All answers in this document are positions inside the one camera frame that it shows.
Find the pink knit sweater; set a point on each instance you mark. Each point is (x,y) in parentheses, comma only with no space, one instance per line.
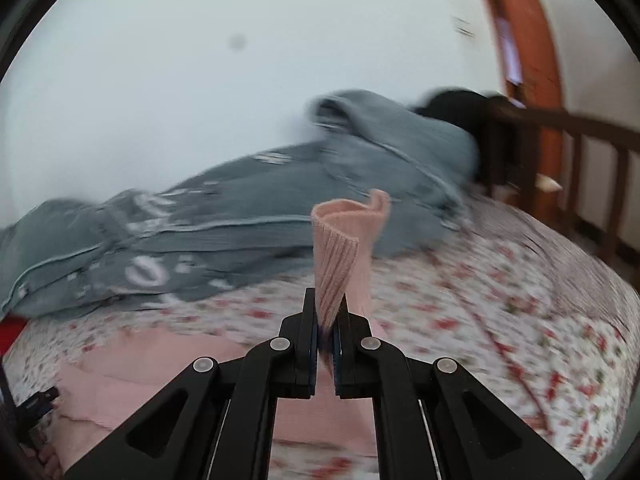
(335,255)

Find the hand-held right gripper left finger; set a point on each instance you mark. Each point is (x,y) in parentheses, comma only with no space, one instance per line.
(313,355)

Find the wooden chair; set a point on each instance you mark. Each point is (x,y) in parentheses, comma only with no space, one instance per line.
(575,140)

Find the orange wooden door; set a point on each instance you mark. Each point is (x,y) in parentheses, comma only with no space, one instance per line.
(530,35)

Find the white paper on door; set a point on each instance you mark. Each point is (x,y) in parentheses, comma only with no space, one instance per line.
(511,52)

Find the red cloth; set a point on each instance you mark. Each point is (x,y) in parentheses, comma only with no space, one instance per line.
(9,334)

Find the black cloth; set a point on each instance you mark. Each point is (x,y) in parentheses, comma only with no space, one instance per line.
(457,107)

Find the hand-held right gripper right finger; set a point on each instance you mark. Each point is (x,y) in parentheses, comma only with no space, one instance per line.
(337,355)

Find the grey knitted garment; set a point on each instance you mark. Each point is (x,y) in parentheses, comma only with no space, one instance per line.
(280,210)

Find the floral bed sheet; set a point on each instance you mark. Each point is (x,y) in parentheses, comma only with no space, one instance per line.
(500,320)

